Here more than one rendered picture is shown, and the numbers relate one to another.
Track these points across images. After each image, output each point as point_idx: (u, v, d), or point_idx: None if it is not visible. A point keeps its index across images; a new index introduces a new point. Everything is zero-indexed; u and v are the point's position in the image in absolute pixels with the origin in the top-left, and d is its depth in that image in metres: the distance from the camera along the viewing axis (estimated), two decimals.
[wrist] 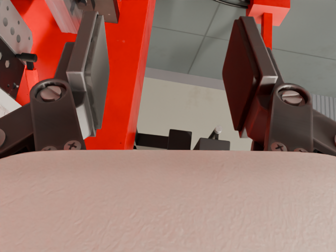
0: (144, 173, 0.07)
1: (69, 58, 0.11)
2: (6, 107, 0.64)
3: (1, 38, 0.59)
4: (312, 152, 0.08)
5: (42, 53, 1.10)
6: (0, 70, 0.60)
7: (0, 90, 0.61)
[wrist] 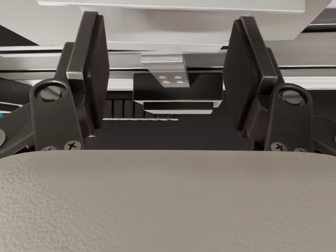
0: (144, 173, 0.07)
1: (69, 58, 0.11)
2: None
3: None
4: (312, 152, 0.08)
5: None
6: None
7: None
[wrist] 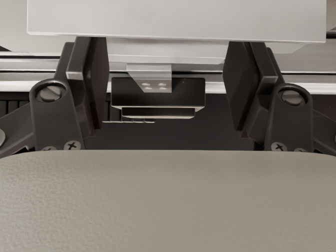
0: (144, 173, 0.07)
1: (69, 58, 0.11)
2: None
3: None
4: (312, 152, 0.08)
5: None
6: None
7: None
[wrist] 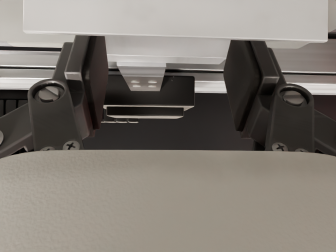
0: (144, 173, 0.07)
1: (68, 59, 0.11)
2: None
3: None
4: (313, 152, 0.08)
5: None
6: None
7: None
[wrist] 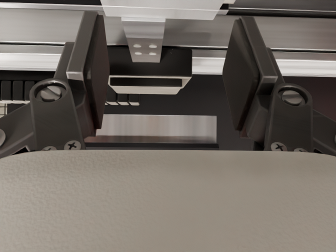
0: (144, 173, 0.07)
1: (69, 58, 0.11)
2: None
3: None
4: (312, 152, 0.08)
5: None
6: None
7: None
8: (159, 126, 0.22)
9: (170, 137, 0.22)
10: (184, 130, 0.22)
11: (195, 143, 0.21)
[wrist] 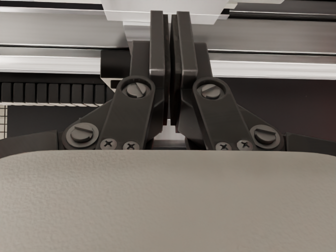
0: (144, 173, 0.07)
1: (140, 56, 0.11)
2: None
3: None
4: (252, 139, 0.08)
5: None
6: None
7: None
8: None
9: (171, 141, 0.22)
10: None
11: None
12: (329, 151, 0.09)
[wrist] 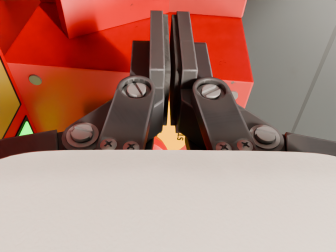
0: (144, 173, 0.07)
1: (140, 56, 0.11)
2: None
3: None
4: (252, 139, 0.08)
5: None
6: None
7: None
8: None
9: None
10: None
11: None
12: (329, 151, 0.09)
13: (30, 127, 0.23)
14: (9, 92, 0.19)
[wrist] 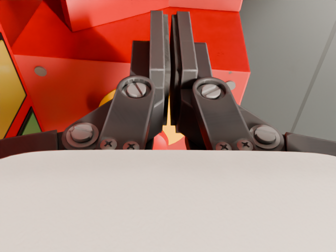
0: (144, 173, 0.07)
1: (140, 56, 0.11)
2: None
3: None
4: (252, 139, 0.08)
5: None
6: None
7: None
8: None
9: None
10: None
11: None
12: (329, 151, 0.09)
13: (35, 118, 0.23)
14: (15, 83, 0.20)
